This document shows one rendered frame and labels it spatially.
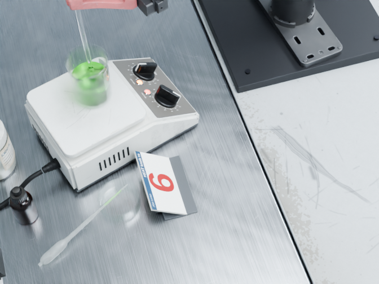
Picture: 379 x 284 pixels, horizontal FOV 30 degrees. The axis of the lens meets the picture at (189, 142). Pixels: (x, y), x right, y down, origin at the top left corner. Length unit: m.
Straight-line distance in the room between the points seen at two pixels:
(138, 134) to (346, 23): 0.38
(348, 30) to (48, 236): 0.54
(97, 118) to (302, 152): 0.29
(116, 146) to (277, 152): 0.23
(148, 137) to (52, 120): 0.13
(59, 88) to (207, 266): 0.30
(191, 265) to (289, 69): 0.33
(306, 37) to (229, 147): 0.21
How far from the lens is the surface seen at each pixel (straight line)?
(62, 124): 0.91
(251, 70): 1.04
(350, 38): 1.10
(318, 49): 1.06
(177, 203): 0.92
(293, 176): 0.97
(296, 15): 1.07
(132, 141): 0.92
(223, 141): 0.99
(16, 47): 1.12
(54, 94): 0.94
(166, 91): 0.96
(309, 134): 1.01
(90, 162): 0.90
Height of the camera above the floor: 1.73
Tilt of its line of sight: 57 degrees down
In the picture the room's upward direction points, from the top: straight up
